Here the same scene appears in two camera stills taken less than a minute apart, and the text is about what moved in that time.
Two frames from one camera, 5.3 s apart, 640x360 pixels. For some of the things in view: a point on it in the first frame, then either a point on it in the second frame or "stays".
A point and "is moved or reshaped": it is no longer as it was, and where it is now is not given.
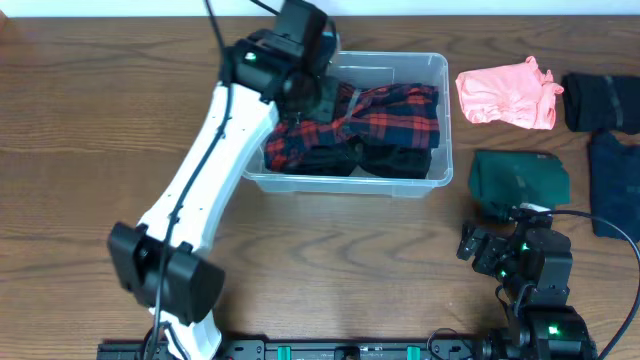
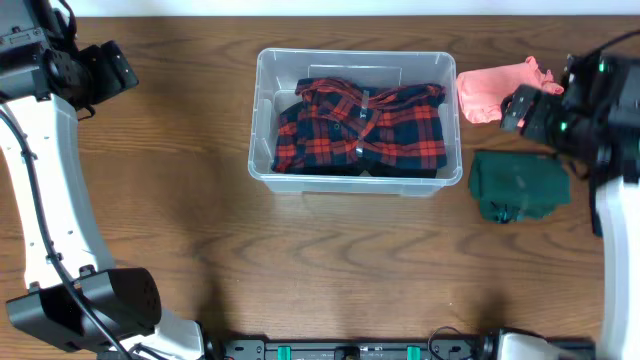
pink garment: x=519 y=94 stays
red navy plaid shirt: x=404 y=114 is moved or reshaped
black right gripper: x=495 y=241 → x=554 y=106
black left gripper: x=314 y=100 → x=120 y=70
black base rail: x=307 y=349 stays
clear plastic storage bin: x=377 y=125 stays
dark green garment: x=538 y=179 stays
